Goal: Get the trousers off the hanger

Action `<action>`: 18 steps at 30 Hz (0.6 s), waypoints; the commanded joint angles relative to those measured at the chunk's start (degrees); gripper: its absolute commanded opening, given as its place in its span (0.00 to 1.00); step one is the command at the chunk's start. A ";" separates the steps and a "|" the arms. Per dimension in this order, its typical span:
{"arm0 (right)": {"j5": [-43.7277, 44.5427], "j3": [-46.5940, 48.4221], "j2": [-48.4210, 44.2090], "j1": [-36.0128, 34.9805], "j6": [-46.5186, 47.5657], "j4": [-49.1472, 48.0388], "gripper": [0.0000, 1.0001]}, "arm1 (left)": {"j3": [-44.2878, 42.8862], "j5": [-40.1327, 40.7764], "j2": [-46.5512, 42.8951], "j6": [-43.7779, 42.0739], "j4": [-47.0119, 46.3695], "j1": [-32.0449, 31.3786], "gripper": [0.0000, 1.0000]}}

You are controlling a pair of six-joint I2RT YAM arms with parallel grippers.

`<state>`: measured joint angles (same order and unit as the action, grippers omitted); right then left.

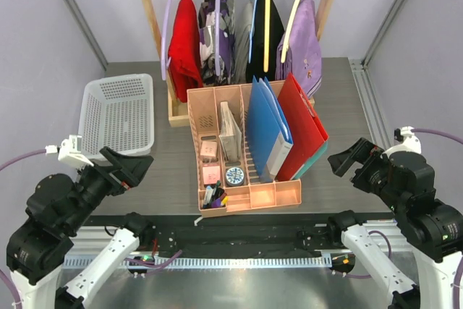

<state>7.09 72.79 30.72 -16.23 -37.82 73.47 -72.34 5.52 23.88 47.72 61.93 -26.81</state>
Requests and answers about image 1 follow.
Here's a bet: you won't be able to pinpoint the blue hanger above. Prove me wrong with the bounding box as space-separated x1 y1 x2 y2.
248 0 258 64

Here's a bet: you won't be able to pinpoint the pink socket cube upper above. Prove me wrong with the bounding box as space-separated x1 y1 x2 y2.
200 140 218 161

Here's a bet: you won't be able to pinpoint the pink desk organizer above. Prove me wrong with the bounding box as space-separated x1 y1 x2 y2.
186 79 302 219

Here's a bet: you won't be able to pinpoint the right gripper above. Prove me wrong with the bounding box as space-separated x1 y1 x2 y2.
328 135 405 211

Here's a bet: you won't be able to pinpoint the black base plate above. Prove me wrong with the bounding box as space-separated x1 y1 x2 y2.
81 213 399 258

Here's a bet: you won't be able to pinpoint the cream hanger right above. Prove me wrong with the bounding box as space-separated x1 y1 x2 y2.
280 0 321 64

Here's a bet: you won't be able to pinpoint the red trousers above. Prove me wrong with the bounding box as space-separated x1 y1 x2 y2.
168 0 203 103

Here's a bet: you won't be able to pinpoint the teal folder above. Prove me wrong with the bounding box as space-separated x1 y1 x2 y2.
292 142 328 179

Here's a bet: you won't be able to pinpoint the red file folder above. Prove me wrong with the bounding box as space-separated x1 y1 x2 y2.
276 74 328 181

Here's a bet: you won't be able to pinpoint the white plastic basket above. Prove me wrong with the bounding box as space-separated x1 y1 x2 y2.
77 73 155 161

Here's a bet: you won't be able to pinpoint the pink socket cube lower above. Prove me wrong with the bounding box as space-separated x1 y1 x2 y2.
202 164 221 186

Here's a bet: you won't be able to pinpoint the grey garment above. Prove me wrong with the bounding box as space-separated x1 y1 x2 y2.
234 1 253 84

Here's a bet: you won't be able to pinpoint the round patterned tin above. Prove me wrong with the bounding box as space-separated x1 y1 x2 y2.
225 166 245 187

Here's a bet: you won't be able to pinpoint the pens in organizer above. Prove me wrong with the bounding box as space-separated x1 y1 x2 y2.
201 180 228 209

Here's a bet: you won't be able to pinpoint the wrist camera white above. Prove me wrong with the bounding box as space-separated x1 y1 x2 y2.
45 135 94 169
384 126 422 158

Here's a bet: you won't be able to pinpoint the lilac purple garment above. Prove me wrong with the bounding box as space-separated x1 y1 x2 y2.
275 0 322 98

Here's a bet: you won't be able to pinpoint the white slotted cable duct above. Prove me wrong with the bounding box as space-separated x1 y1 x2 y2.
64 253 332 270

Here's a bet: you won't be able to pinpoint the black garment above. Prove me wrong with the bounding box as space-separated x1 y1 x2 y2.
245 0 286 84

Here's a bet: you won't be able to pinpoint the blue file folder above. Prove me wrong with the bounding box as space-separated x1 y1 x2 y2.
245 77 293 183

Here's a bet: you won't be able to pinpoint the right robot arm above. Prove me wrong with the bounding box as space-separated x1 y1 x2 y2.
326 133 462 308

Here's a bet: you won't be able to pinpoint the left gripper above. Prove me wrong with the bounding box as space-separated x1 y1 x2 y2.
64 145 154 232

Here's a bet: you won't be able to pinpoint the beige book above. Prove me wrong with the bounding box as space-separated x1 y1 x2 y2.
219 101 242 162

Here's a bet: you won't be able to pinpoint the lilac hanger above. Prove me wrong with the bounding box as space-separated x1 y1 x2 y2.
160 0 188 81
214 0 221 77

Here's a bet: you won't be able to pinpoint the cream yellow hanger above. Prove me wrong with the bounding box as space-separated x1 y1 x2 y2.
263 0 271 72

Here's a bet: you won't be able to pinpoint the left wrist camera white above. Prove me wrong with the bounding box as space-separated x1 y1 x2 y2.
45 135 94 169

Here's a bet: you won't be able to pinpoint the purple camouflage garment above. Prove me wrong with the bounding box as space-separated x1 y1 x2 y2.
198 0 236 86

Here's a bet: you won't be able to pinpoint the pink socket cube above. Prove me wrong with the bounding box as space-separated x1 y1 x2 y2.
202 164 221 186
200 140 218 161

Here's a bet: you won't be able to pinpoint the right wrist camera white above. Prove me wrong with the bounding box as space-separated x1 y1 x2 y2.
384 126 422 158

